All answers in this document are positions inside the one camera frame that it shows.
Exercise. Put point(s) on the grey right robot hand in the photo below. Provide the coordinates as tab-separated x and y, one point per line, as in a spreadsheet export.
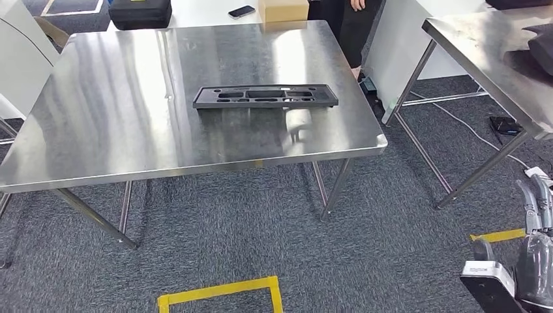
538	268

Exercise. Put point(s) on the black floor device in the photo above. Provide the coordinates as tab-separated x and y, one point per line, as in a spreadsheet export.
505	125

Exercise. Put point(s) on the white cabinet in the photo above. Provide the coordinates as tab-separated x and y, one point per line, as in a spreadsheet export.
21	65

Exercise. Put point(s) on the brown cardboard box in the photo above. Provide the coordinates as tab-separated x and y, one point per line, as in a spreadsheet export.
283	11

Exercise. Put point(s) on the black carrying case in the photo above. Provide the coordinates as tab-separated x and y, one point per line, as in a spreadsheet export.
518	3
140	15

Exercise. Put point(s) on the brown cardboard sheet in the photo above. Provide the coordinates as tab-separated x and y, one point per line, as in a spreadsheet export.
52	30

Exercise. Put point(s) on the black smartphone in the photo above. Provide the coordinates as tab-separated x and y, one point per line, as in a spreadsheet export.
241	11

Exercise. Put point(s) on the person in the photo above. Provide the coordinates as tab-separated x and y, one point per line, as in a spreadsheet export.
354	34

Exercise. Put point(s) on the black power strip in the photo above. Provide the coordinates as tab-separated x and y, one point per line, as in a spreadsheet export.
369	86

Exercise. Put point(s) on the white partition panel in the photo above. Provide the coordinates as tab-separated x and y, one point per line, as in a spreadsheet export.
397	52

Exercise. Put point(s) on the pale plastic bottle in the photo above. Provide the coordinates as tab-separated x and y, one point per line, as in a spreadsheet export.
392	106

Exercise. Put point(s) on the black padded bag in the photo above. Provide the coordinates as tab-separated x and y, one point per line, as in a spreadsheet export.
542	49

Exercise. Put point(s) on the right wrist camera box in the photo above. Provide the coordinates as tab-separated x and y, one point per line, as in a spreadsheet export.
488	285

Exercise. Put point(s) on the white power strip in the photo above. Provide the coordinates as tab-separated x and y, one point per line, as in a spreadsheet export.
538	172

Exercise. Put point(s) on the yellow floor tape square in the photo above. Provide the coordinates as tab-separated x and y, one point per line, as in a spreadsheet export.
497	236
216	291

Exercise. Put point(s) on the black plastic plate part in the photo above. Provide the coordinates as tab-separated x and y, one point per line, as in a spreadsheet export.
207	103

